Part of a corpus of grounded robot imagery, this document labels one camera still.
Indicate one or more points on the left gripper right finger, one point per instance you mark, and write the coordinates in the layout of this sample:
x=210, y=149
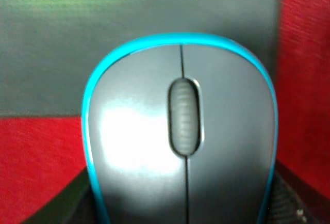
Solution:
x=294, y=201

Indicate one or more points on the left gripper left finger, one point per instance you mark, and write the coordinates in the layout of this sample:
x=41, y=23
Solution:
x=76, y=203

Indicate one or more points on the grey and blue mouse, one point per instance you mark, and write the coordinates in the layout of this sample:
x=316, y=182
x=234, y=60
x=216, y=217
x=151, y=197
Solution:
x=180, y=128

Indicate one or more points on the black green mouse pad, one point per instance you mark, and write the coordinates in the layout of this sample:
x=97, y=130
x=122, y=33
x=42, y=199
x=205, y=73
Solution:
x=50, y=47

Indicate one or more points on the red velvet table cloth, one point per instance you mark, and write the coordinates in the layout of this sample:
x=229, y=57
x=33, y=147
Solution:
x=41, y=155

